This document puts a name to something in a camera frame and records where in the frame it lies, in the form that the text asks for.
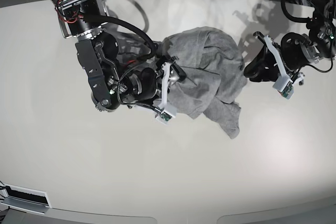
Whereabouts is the black robot arm image-left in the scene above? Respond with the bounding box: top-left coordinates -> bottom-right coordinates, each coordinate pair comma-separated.
51,0 -> 185,119

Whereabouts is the white wrist camera mount image-right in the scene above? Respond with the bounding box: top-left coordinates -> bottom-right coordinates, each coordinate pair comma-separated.
255,32 -> 305,100

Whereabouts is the grey t-shirt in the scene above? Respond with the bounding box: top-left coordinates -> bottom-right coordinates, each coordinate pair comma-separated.
158,27 -> 247,139

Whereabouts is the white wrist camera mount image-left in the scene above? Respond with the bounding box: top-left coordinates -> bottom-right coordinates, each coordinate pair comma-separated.
128,56 -> 177,125

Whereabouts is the silver cable tray slot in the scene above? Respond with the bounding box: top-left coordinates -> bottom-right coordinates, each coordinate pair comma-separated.
1,183 -> 52,215

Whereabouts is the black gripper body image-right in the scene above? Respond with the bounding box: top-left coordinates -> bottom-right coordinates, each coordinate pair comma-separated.
280,32 -> 319,74

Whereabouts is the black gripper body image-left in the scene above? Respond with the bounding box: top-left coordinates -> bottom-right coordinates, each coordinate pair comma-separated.
123,62 -> 184,103

